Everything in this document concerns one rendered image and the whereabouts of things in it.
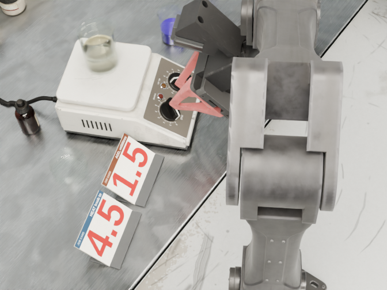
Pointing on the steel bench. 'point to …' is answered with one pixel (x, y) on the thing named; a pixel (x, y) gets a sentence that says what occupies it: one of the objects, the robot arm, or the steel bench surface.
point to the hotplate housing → (122, 118)
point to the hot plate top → (128, 75)
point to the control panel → (181, 126)
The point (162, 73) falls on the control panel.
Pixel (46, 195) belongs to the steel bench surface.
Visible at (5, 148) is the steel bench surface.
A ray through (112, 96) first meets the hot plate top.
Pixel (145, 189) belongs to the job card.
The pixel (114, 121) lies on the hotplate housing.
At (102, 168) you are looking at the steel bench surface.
